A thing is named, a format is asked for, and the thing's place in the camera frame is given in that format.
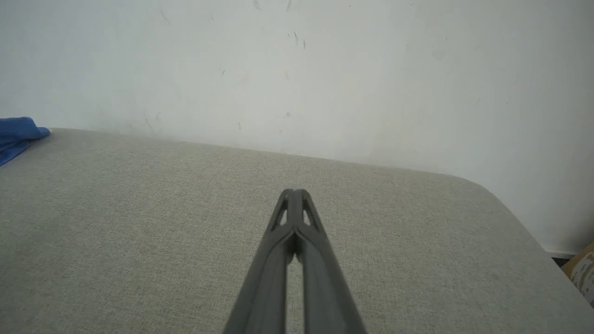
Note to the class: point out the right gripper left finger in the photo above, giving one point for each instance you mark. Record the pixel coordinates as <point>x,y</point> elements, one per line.
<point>264,287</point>

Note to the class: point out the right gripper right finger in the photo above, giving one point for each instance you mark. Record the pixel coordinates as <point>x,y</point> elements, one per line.
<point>325,287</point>

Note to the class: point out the blue and white garment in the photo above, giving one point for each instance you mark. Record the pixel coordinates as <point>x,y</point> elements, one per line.
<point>16,132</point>

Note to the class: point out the brown cardboard box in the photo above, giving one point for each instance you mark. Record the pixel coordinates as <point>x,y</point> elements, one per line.
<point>582,273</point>

